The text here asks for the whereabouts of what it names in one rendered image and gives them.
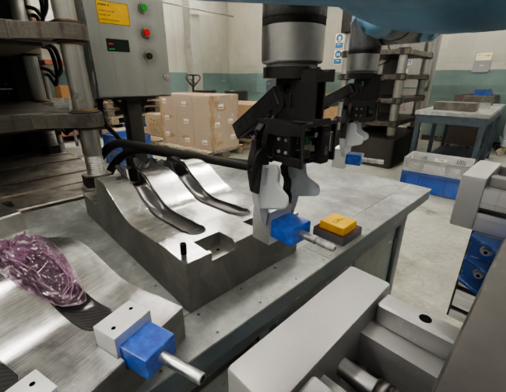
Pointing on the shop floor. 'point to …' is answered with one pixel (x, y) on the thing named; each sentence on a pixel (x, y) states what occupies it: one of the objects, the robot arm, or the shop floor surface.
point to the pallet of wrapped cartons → (200, 122)
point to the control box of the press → (126, 60)
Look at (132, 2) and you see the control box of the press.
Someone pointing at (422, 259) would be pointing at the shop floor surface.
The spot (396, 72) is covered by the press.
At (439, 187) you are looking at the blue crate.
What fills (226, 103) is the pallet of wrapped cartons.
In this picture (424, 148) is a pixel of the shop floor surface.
